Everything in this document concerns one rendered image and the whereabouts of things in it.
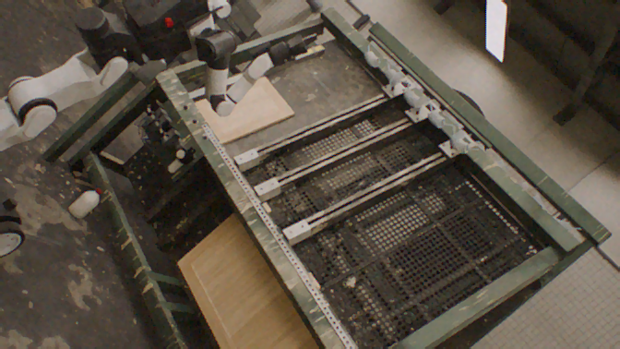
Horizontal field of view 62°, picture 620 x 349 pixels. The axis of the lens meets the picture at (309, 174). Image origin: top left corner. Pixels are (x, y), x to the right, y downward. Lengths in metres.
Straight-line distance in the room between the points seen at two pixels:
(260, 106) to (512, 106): 5.45
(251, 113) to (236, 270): 0.93
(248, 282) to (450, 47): 6.29
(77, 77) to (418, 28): 6.93
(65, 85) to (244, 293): 1.34
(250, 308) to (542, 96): 6.19
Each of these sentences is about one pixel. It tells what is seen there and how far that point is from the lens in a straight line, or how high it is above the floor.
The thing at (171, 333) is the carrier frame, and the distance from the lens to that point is 2.76.
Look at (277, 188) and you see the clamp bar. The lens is 2.68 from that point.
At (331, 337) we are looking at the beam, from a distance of 2.32.
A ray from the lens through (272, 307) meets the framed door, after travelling 2.70.
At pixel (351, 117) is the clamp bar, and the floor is 1.54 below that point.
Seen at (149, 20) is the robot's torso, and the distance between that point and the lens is 2.15.
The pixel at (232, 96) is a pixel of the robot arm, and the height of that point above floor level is 1.19.
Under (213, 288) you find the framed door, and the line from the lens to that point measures 2.91.
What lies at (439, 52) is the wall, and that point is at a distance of 8.42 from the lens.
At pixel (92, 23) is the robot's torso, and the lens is 2.12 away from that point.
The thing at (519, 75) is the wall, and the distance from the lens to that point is 8.23.
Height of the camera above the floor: 1.47
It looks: 6 degrees down
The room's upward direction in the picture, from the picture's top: 49 degrees clockwise
